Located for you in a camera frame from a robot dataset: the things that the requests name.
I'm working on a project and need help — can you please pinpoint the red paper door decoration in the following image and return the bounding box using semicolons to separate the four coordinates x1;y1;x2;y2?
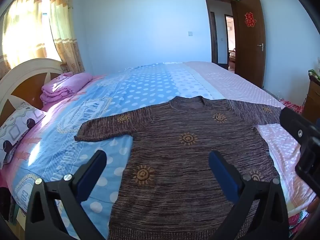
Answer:
244;12;257;28

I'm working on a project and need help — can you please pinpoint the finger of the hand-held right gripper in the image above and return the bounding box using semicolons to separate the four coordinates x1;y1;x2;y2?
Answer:
279;107;320;146

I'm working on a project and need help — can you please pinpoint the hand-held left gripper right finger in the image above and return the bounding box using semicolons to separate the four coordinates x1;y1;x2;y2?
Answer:
209;151;292;240

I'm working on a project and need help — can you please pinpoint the yellow patterned curtain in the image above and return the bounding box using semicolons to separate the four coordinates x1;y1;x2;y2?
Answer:
0;0;54;80
46;0;85;77

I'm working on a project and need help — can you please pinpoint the brown wooden cabinet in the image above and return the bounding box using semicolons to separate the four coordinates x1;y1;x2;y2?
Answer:
301;72;320;127

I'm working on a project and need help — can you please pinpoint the red plaid bag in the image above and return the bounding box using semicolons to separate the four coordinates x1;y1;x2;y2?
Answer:
279;99;304;116

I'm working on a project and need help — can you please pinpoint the brown door frame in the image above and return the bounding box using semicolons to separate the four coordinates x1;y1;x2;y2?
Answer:
204;0;241;71

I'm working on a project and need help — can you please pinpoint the cream and wood headboard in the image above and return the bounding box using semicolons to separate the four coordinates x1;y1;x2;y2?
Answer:
0;58;66;128

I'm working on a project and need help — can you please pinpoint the folded pink blanket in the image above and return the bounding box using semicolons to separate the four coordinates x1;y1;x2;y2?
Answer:
41;72;93;104

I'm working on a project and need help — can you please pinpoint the brown knit sweater sun print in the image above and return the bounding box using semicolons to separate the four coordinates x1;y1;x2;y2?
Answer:
74;95;288;240

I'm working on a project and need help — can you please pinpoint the bed with polka dot sheet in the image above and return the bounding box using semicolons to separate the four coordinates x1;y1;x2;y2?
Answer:
0;61;318;240

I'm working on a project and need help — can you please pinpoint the brown wooden door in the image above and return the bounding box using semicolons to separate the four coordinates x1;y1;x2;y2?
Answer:
235;0;266;88

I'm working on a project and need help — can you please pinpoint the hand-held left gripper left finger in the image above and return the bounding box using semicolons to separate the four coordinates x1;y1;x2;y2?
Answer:
25;150;107;240

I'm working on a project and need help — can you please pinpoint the patterned pillow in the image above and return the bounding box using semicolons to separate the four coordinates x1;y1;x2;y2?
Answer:
0;101;47;169

